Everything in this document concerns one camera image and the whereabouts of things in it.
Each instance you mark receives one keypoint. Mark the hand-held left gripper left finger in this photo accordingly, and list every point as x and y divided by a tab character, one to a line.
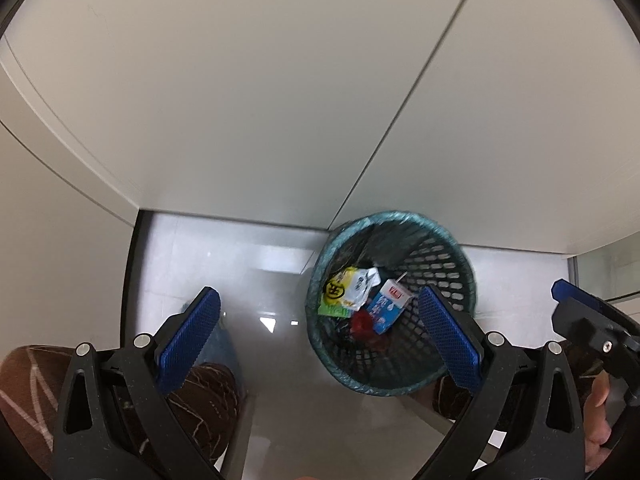
192	332

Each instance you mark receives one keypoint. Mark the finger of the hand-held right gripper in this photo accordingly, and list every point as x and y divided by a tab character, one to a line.
590	335
570	292

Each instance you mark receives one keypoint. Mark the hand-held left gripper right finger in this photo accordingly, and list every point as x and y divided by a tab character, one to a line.
445	332

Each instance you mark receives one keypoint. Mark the blue milk carton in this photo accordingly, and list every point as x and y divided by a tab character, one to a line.
386	307

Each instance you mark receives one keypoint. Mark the teal mesh trash bin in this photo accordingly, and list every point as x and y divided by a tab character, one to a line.
450	260

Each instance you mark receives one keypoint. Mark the red mesh net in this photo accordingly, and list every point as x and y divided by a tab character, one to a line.
365	324

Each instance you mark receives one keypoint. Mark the yellow snack packet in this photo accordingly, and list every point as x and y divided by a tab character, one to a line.
342	290

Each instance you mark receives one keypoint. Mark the person's right hand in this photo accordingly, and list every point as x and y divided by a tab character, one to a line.
597	420

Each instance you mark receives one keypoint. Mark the brown patterned slipper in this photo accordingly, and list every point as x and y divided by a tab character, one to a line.
210	395

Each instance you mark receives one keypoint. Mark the white cabinet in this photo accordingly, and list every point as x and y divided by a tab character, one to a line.
280	85

